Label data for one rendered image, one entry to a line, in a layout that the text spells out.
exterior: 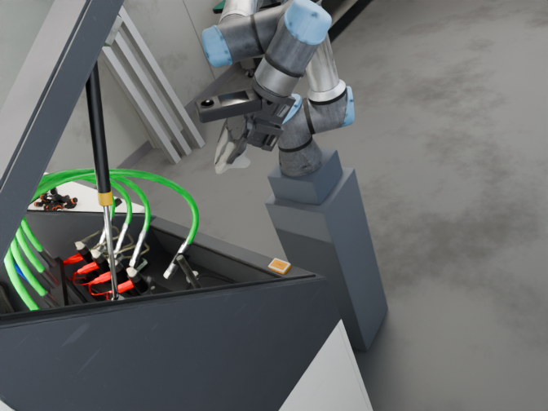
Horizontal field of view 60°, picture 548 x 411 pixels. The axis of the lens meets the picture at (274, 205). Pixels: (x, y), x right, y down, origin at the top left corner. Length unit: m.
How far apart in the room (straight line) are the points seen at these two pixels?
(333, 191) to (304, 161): 0.16
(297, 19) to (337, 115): 0.68
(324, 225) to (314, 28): 0.88
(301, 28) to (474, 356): 1.58
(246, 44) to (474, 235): 1.81
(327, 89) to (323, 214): 0.39
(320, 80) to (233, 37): 0.52
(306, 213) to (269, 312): 0.65
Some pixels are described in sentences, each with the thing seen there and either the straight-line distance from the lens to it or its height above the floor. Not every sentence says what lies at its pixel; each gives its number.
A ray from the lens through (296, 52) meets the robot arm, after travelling 0.83.
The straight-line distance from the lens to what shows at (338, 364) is 1.33.
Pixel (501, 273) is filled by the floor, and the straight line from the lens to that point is 2.35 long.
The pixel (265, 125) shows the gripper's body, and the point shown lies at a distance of 0.89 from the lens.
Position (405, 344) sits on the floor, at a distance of 2.14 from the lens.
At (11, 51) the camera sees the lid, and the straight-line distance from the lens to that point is 0.79.
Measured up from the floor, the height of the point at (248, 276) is 0.88.
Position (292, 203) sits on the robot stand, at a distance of 1.62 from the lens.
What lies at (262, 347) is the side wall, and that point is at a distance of 1.02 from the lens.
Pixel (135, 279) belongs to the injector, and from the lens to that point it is 1.17.
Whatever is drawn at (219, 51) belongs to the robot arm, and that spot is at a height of 1.49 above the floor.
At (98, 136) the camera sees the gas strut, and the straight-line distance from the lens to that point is 0.67.
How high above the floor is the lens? 1.79
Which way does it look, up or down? 37 degrees down
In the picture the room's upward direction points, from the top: 21 degrees counter-clockwise
